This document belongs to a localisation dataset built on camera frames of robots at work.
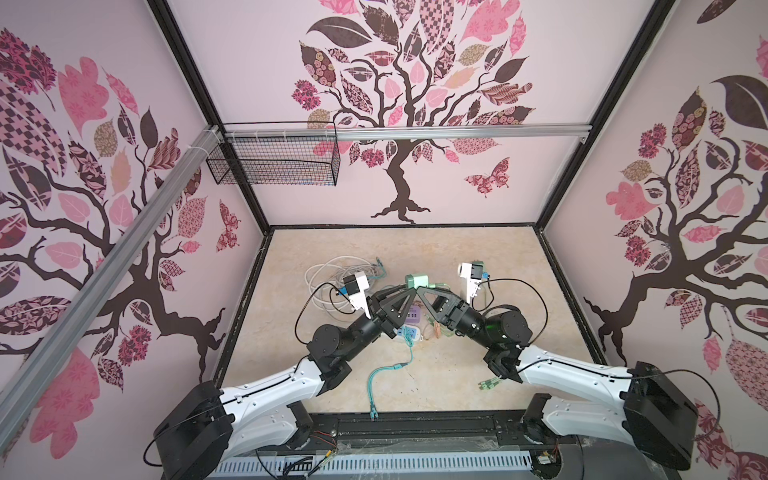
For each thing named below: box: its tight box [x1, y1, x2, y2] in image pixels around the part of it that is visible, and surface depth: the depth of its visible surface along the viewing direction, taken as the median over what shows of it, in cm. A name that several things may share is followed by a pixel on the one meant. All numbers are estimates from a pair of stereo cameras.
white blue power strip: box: [393, 324, 423, 341], surface depth 90 cm
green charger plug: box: [405, 274, 429, 290], surface depth 60 cm
